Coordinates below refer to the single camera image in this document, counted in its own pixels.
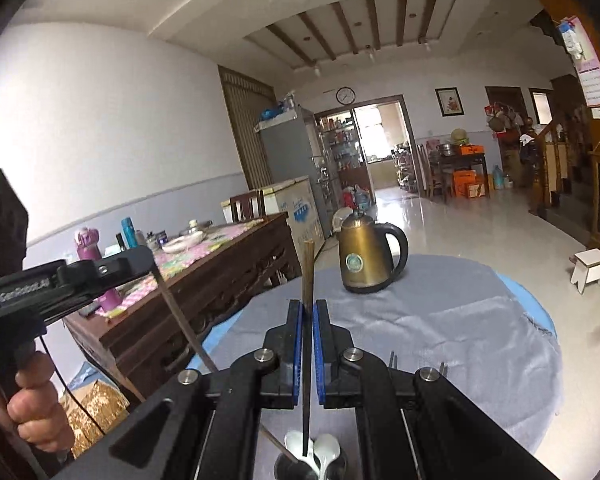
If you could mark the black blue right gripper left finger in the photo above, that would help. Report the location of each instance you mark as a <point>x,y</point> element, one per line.
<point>205,427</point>

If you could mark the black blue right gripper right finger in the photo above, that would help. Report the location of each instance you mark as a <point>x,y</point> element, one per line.
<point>411,425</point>

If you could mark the white plastic spoon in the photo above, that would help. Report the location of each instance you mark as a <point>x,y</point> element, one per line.
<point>326,450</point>
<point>294,444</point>

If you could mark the black cylindrical utensil holder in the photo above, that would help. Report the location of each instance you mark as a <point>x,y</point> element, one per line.
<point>285,469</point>

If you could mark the dark chopstick pair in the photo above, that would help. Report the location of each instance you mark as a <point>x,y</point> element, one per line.
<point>307,340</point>
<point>192,339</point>

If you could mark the person's left hand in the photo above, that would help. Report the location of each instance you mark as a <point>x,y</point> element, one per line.
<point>34,413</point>

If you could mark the grey tablecloth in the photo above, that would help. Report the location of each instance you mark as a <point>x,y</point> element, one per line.
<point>499,344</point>

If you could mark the teal thermos bottle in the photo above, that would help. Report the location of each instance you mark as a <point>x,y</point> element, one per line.
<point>128,232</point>

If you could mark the gold electric kettle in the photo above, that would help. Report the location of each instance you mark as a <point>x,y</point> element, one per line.
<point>372,255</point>

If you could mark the small white step stool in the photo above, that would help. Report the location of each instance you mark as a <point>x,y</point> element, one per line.
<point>586,268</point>

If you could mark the white chest freezer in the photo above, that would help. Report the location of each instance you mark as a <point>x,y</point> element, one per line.
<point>295,197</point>

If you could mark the orange box under table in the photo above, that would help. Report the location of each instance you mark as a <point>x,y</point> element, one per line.
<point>461,180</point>

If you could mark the dark wooden side table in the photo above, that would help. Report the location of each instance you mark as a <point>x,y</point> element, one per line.
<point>439,175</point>

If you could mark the blue water jug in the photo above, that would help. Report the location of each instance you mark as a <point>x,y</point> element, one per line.
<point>498,178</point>

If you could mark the grey refrigerator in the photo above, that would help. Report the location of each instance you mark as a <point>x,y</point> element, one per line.
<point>295,147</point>

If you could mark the wooden stair railing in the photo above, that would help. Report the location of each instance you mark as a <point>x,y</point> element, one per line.
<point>558,165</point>

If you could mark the framed wall picture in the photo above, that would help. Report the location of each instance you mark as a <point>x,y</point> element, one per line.
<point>449,102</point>

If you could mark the round wall clock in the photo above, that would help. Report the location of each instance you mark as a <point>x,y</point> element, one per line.
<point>345,96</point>

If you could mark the pink wall calendar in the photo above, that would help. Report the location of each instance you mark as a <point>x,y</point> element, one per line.
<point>584,57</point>

